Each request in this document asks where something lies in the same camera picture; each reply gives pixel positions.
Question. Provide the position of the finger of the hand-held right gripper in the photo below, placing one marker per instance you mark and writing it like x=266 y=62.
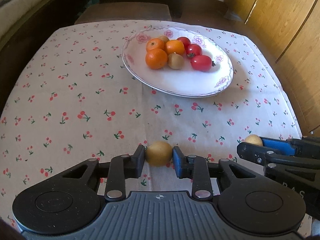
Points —
x=277 y=145
x=252 y=152

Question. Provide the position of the brown wooden stool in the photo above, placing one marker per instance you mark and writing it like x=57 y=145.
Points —
x=125 y=12

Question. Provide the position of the cherry print tablecloth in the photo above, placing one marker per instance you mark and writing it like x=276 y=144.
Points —
x=75 y=92

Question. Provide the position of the red cherry tomato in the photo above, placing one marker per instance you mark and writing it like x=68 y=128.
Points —
x=201 y=63
x=194 y=49
x=184 y=41

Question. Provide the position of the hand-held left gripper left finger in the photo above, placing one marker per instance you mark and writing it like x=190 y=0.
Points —
x=138 y=161

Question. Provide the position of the small orange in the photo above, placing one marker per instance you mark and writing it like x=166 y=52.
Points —
x=175 y=47
x=155 y=44
x=156 y=58

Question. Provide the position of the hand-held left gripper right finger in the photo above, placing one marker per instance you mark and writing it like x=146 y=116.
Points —
x=177 y=162

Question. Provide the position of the yellow wooden wardrobe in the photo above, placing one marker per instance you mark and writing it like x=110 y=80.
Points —
x=287 y=17

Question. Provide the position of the tan longan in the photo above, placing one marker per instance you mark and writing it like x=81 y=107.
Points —
x=159 y=153
x=163 y=39
x=253 y=140
x=175 y=60

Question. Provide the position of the white floral plate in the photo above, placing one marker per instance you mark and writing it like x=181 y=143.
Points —
x=180 y=80

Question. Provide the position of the bed with colourful blanket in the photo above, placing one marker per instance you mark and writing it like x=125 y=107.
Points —
x=37 y=25

